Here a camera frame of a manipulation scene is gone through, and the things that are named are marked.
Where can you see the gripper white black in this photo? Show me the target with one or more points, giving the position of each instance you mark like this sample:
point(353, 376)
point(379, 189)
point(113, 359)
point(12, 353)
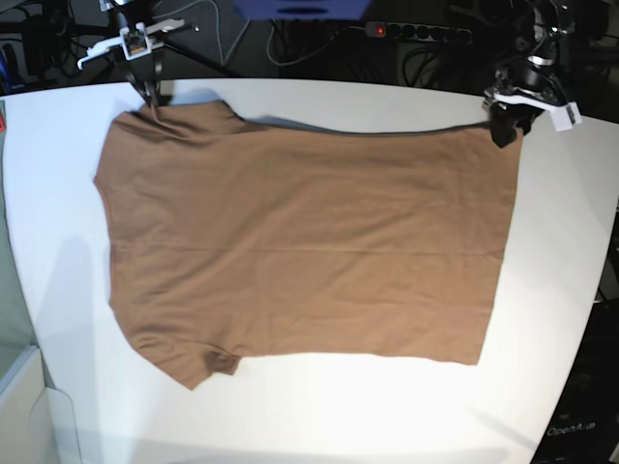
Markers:
point(524, 88)
point(144, 74)

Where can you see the brown T-shirt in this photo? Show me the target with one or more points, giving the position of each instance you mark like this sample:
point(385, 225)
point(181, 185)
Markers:
point(231, 239)

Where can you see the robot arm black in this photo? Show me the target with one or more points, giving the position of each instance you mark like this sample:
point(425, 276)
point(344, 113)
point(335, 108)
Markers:
point(127, 14)
point(553, 23)

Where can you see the blue box overhead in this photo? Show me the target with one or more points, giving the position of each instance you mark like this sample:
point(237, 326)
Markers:
point(301, 9)

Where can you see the black power strip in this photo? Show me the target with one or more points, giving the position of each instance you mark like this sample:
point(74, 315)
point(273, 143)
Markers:
point(421, 33)

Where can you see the white bin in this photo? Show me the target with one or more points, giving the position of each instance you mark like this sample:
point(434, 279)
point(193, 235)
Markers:
point(37, 422)

